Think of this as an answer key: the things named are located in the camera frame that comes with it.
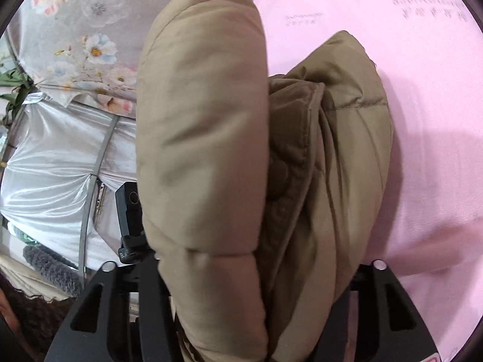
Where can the grey floral blanket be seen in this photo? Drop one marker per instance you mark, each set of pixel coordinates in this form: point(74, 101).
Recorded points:
point(124, 19)

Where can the grey metal bar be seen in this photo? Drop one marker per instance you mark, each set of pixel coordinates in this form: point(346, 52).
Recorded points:
point(100, 151)

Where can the white satin cloth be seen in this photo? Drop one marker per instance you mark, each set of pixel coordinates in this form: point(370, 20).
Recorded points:
point(49, 173)

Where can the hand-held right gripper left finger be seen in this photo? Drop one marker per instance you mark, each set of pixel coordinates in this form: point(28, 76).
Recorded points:
point(151, 294)

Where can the grey fuzzy cloth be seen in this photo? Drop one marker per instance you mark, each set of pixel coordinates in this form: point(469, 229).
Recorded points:
point(53, 267)

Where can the pink bed sheet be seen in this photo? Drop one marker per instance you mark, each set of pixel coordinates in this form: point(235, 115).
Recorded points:
point(422, 120)

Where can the green plant leaves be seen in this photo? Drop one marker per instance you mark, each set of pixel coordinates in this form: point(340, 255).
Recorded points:
point(17, 86)

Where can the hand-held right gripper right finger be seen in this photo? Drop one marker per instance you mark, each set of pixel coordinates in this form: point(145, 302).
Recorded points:
point(377, 294)

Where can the dark patterned cloth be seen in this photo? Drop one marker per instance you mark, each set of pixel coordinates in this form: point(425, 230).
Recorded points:
point(34, 320)

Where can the khaki quilted jacket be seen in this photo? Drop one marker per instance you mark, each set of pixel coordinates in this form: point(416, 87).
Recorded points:
point(203, 139)

